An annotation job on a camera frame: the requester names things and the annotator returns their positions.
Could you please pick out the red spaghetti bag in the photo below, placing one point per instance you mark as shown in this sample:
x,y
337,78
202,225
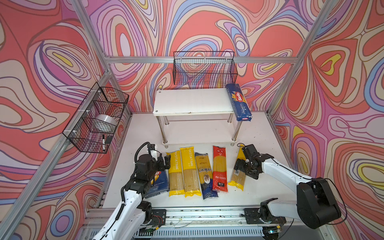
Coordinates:
x,y
219,169

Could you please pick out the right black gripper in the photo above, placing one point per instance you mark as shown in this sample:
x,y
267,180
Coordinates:
x,y
254,174

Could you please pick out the blue Barilla pasta box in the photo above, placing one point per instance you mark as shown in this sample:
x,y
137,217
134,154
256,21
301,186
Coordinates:
x,y
158,185

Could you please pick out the yellow pastatime bag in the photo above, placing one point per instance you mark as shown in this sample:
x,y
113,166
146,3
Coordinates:
x,y
190,173
176,180

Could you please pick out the white two-tier shelf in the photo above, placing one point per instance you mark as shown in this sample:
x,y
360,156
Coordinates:
x,y
199,116

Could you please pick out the black wire basket back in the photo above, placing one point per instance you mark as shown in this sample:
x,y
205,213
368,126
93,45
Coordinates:
x,y
204,69

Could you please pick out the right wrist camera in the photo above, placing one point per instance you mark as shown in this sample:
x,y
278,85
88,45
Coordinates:
x,y
250,152

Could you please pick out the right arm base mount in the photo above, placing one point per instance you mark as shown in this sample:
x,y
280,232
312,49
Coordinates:
x,y
261,216

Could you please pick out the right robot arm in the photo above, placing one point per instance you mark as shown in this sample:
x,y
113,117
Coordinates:
x,y
315,203

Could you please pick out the clear blue Ankara spaghetti bag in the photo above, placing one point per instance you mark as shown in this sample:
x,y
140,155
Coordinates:
x,y
205,176

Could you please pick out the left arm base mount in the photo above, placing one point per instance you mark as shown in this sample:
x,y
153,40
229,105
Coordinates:
x,y
157,220

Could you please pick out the yellow Pastatime bag right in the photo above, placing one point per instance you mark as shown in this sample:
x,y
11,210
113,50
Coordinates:
x,y
190,173

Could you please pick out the black wire basket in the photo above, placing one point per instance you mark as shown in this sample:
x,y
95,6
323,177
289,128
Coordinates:
x,y
204,69
85,132

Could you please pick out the yellow clear spaghetti bag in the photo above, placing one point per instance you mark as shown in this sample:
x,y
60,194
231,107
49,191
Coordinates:
x,y
238,175

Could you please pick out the black wire basket left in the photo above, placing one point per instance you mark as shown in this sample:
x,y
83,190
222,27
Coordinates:
x,y
85,132

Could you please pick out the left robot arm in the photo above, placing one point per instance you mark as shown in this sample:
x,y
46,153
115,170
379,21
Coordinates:
x,y
133,214

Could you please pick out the yellow Pastatime bag left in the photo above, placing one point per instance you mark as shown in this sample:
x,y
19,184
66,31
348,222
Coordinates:
x,y
176,180

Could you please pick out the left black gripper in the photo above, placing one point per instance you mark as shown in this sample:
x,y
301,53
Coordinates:
x,y
166,162

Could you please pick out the silver tape roll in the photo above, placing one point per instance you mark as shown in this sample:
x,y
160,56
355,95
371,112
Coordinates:
x,y
107,119

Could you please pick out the blue Barilla spaghetti bag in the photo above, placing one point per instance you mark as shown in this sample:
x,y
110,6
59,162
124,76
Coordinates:
x,y
239,103

